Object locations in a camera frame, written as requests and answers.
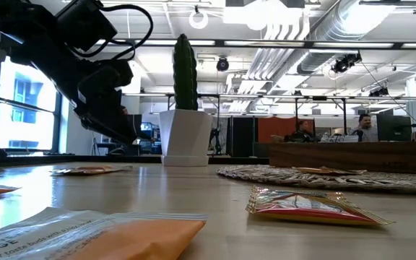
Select small black ceiling device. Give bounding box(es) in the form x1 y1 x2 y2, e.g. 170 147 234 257
368 86 389 98

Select brown wooden tea box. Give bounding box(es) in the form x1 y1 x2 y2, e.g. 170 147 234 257
268 131 416 175

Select black ceiling camera mount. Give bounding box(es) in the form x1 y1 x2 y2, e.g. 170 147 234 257
330 52 363 74

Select round wicker basket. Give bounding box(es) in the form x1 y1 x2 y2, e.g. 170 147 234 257
216 164 416 194

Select green cactus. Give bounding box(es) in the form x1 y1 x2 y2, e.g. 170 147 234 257
173 33 199 111

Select black partition panel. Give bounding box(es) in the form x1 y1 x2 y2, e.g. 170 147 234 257
229 116 259 158

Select white ring light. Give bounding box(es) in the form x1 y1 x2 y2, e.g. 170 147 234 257
188 9 209 30

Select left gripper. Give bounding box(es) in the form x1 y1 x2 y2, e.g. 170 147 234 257
11 43 139 144

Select black aluminium table frame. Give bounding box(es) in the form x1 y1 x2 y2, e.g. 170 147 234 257
0 131 271 170

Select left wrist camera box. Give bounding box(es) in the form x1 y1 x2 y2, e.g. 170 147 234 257
55 0 118 52

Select white plant pot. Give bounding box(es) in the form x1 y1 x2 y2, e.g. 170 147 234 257
158 109 213 168

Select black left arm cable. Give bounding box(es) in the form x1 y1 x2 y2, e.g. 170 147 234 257
69 2 155 62

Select black computer monitor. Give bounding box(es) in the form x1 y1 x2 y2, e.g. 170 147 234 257
376 114 413 142
126 114 143 144

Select long linear ceiling light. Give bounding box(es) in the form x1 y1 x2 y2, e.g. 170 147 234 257
95 38 416 50

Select red orange tea bag packet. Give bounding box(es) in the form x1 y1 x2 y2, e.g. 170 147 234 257
50 164 134 177
292 165 368 176
245 185 395 227

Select large window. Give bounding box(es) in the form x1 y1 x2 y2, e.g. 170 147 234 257
0 56 64 155

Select orange partition panel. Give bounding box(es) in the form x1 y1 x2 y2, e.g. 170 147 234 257
257 116 316 144

